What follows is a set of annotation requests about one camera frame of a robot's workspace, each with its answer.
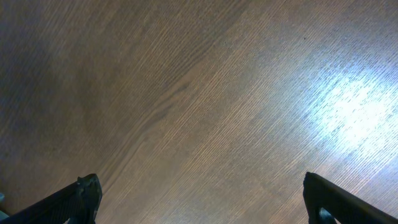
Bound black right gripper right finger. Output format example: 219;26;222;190
303;172;397;224

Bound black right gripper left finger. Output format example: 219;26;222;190
1;174;103;224

